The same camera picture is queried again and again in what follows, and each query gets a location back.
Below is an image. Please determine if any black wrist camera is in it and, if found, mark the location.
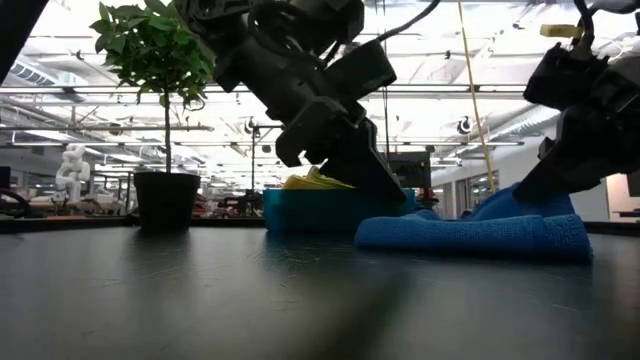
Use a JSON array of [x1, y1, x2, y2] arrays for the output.
[[324, 39, 399, 101], [522, 42, 610, 112]]

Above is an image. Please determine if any black left camera cable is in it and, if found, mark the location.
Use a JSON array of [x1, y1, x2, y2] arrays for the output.
[[323, 0, 442, 64]]

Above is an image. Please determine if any tan slanted pole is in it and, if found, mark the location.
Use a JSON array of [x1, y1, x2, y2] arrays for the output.
[[457, 0, 498, 194]]

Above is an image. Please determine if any green potted plant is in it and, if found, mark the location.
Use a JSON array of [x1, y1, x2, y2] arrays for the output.
[[89, 0, 217, 232]]

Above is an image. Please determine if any small yellow tag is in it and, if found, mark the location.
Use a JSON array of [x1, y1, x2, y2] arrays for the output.
[[539, 23, 584, 39]]

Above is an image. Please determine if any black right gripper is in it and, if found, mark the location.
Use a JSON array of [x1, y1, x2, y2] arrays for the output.
[[512, 48, 640, 204]]

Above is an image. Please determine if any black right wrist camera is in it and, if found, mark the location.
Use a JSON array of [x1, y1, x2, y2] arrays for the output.
[[522, 42, 610, 112]]

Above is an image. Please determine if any yellow microfiber towel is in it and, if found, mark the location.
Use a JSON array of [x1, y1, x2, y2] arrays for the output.
[[282, 173, 357, 191]]

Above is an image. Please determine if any black hanging cable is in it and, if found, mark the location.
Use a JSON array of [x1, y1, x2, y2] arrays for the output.
[[382, 84, 391, 161]]

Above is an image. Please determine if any black camera cable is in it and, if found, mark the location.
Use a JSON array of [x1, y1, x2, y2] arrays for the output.
[[572, 0, 596, 49], [323, 0, 442, 64]]

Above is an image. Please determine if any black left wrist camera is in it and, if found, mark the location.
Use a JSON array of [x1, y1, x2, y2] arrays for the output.
[[324, 39, 399, 101]]

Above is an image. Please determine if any blue microfiber towel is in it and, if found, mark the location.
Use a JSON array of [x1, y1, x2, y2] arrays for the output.
[[353, 182, 595, 262]]

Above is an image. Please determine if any white robot figure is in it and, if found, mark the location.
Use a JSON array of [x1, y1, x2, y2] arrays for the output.
[[53, 143, 93, 204]]

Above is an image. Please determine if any black right camera cable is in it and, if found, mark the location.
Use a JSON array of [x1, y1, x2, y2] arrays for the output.
[[572, 0, 596, 49]]

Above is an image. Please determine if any black computer monitor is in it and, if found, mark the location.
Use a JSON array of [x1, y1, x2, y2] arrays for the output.
[[388, 151, 432, 190]]

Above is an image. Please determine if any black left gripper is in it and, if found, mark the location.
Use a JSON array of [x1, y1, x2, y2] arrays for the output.
[[214, 27, 408, 204]]

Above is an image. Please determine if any black metal rig frame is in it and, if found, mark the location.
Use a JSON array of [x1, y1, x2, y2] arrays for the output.
[[244, 117, 286, 191]]

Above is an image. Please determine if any teal plastic bin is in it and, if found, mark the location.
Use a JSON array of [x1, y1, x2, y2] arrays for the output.
[[262, 187, 417, 234]]

